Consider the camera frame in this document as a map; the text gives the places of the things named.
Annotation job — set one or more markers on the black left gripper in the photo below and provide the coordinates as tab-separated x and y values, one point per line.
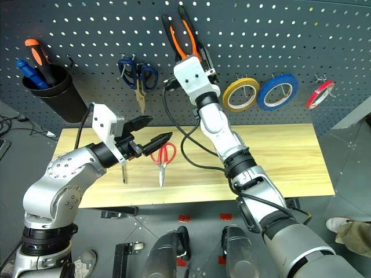
127	146

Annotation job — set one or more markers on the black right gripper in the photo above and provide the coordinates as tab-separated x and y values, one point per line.
211	76

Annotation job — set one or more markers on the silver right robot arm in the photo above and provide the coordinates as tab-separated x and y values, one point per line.
255	185

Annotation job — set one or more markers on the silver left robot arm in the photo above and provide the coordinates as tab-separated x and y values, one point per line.
66	173

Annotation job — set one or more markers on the dark grey pegboard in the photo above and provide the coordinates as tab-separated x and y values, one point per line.
246	43

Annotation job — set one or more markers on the yellow tape roll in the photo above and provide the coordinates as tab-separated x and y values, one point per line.
232	92

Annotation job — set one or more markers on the metal pegboard hook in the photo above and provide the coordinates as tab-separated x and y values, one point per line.
245	88
279	87
69	60
124	68
326	79

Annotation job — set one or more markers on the blue tape roll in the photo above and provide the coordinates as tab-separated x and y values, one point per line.
265	92

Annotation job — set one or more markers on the red tape roll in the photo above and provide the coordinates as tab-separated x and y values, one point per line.
316	94

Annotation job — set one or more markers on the thin metal shaft screwdriver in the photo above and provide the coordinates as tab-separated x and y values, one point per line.
124	173

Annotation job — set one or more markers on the black table clamp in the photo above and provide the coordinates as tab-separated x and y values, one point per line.
120	212

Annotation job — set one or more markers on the red floor marker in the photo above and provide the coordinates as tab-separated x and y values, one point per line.
226	217
184	218

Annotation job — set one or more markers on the black cup holder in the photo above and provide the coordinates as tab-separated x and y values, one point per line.
61	97

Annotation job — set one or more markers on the dark rounded robot shape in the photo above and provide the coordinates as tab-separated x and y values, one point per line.
240	255
165	255

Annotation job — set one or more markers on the white grey shoe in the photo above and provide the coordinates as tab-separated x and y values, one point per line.
85	262

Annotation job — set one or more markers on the white sneaker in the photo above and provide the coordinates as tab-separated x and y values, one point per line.
336	223

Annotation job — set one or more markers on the olive trouser leg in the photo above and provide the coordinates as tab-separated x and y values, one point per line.
355	239

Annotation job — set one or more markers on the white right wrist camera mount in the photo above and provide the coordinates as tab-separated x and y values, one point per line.
192	76

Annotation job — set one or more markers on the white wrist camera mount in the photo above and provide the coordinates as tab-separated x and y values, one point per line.
105	121
192	76

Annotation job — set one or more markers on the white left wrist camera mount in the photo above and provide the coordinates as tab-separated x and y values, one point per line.
105	121

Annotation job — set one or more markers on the black metal bracket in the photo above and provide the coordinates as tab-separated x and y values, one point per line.
123	257

